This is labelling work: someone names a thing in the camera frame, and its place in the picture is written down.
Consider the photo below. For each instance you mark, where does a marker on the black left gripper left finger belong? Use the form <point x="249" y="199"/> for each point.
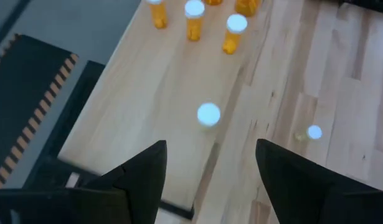
<point x="141" y="186"/>

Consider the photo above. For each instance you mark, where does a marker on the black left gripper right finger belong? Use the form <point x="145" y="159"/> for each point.
<point x="291" y="186"/>

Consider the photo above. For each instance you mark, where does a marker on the pale green pill bottle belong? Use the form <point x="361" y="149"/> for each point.
<point x="209" y="114"/>
<point x="314" y="132"/>

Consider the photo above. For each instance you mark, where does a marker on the small orange pill bottle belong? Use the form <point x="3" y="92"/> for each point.
<point x="194" y="28"/>
<point x="231" y="43"/>
<point x="159" y="17"/>

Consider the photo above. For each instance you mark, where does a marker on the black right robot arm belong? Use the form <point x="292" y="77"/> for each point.
<point x="368" y="3"/>

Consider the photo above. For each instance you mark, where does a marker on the black hazard-striped floor mat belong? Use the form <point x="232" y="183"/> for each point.
<point x="23" y="93"/>

